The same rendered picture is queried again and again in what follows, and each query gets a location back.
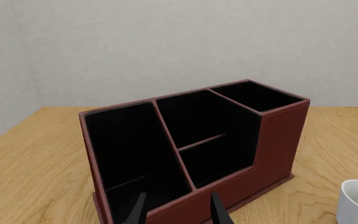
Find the red-brown desk caddy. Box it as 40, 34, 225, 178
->
78, 78, 310, 224

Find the white mug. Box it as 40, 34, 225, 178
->
336, 179, 358, 224

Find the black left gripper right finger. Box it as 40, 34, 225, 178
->
210, 192, 235, 224

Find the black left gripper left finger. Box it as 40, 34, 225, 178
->
123, 192, 147, 224

